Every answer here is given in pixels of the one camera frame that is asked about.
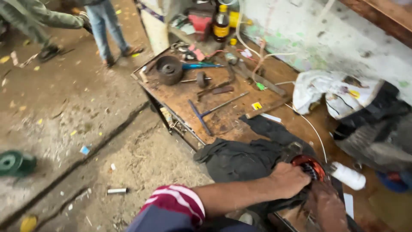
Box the person's right hand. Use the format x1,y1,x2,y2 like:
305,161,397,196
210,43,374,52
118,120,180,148
305,181,347,226

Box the person's left hand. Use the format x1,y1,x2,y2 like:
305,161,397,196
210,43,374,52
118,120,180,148
270,162,312,200

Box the copper wound motor stator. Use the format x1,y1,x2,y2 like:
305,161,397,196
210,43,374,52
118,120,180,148
281,142,329,191

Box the white plastic roll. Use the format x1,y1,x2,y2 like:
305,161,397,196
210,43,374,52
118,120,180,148
330,161,367,191

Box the white paper sheet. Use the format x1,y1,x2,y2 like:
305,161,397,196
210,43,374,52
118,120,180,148
343,193,354,220

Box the black cloth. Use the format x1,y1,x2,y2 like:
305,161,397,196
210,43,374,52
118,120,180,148
193,115,317,215

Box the white flat strip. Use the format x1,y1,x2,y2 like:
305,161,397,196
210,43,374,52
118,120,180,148
260,113,282,123

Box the blue round object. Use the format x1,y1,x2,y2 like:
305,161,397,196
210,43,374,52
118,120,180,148
375,170,412,194

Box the white printed cloth bag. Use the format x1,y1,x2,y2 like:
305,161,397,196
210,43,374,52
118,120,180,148
292,70,385,120

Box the long flat metal file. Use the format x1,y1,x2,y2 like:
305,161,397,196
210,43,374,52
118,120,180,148
230,60,287,97

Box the maroon white striped sleeve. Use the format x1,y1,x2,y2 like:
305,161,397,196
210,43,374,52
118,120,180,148
139,185,206,226

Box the blue trousers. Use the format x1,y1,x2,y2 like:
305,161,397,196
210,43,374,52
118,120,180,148
126,205,261,232

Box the small rotor with shaft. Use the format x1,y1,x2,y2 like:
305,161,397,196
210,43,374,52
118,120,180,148
180,71,213,89

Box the dark round motor cover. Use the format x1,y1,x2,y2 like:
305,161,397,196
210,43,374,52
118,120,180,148
156,55,184,86

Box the yellow container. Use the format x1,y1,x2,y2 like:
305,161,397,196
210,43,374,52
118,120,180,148
229,11,241,29

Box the brown bottle yellow cap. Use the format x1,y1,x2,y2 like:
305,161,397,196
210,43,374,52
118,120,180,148
212,5,230,43

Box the wooden beam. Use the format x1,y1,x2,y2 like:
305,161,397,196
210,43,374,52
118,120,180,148
338,0,412,49

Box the red box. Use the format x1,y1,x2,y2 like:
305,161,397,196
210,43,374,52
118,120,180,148
188,11,213,41

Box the green pulley wheel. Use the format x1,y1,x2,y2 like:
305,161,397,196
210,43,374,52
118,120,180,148
0,150,37,177

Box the thin white wire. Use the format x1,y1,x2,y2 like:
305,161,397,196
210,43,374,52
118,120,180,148
285,103,328,163

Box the wooden handled hammer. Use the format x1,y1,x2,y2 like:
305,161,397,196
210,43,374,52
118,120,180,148
245,97,292,120

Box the blue T-handle wrench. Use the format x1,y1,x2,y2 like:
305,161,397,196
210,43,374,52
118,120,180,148
188,91,250,136

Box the rusty brown handled pliers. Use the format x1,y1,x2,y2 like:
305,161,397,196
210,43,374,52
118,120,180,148
196,81,235,102

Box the blue handled pliers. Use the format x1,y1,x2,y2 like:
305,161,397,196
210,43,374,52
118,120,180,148
182,62,225,70

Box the white hose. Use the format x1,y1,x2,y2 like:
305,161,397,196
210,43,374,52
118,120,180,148
235,0,298,60

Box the white post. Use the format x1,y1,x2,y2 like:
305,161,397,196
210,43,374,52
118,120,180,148
137,0,170,55

